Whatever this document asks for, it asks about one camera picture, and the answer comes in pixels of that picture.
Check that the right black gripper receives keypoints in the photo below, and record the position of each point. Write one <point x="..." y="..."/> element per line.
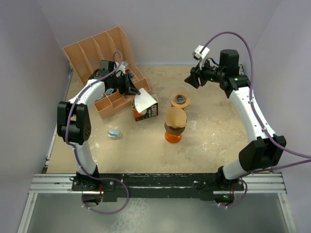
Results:
<point x="193" y="78"/>

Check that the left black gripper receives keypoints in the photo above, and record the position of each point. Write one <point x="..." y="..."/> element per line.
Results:
<point x="129" y="87"/>

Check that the white paper coffee filter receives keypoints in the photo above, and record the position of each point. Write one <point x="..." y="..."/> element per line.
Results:
<point x="143" y="100"/>

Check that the wooden ring stand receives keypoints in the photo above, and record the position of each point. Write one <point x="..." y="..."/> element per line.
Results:
<point x="181" y="106"/>

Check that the coffee filter box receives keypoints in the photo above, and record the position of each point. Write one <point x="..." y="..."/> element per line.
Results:
<point x="151" y="111"/>

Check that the brown paper coffee filter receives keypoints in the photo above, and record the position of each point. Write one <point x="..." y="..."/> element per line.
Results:
<point x="176" y="118"/>

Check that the blue ribbed coffee dripper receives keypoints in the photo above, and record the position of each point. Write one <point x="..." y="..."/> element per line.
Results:
<point x="174" y="131"/>

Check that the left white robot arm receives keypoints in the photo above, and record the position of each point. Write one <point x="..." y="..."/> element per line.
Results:
<point x="73" y="120"/>

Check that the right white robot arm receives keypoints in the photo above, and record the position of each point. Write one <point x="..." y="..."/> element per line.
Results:
<point x="260" y="153"/>

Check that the light blue stapler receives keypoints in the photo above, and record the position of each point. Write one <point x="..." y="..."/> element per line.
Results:
<point x="114" y="134"/>

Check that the orange glass carafe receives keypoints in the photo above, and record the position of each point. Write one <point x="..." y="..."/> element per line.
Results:
<point x="172" y="138"/>

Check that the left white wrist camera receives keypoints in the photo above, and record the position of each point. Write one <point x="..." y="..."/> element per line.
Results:
<point x="122" y="68"/>

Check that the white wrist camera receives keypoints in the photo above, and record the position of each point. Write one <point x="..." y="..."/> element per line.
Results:
<point x="200" y="54"/>
<point x="122" y="68"/>

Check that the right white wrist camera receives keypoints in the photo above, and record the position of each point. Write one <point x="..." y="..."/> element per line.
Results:
<point x="200" y="54"/>

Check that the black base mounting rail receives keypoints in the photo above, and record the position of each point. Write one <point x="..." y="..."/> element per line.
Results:
<point x="203" y="186"/>

